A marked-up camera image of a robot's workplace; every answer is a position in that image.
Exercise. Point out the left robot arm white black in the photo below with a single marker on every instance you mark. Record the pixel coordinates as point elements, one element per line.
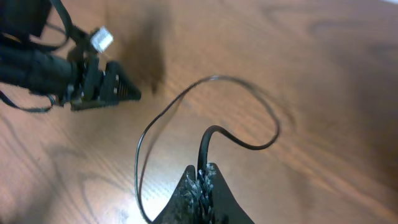
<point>31,65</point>

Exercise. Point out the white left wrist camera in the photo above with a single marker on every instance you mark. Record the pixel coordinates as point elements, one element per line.
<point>101,39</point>

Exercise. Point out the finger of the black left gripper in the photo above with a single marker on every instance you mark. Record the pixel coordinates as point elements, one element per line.
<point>116,86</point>
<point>78,105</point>

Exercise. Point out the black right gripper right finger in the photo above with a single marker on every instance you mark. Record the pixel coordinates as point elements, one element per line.
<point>226,209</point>

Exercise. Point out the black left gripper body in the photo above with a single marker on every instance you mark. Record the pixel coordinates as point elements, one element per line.
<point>80,76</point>

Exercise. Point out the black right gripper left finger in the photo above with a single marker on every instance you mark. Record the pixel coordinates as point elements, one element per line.
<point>183,206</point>

